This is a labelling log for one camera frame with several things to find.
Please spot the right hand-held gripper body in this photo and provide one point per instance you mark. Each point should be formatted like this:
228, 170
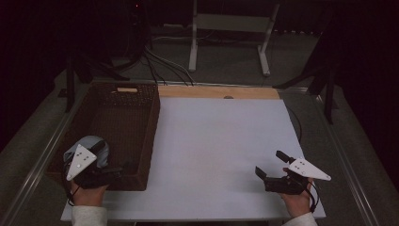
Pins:
309, 170

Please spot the white table mat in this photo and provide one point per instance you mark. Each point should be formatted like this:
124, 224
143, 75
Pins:
219, 135

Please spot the person's left hand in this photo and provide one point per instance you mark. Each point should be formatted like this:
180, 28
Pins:
89, 196

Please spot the metal table rail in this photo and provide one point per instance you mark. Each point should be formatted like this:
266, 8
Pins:
36, 169
348, 171

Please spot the black tripod stand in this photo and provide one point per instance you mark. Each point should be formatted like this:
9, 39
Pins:
70, 94

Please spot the dark equipment stand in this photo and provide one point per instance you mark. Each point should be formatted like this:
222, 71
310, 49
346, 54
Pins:
138, 28

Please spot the black angled stand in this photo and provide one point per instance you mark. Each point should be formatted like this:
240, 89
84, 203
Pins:
329, 103

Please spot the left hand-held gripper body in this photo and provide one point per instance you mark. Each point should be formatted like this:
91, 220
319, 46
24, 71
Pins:
80, 160

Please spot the person's right hand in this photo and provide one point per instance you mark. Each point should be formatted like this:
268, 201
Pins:
296, 204

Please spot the light blue tank top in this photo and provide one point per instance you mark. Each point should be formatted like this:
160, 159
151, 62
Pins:
103, 157

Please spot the brown wicker basket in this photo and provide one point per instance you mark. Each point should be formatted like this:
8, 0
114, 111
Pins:
122, 125

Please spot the white metal stand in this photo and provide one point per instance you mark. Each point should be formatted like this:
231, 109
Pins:
230, 23

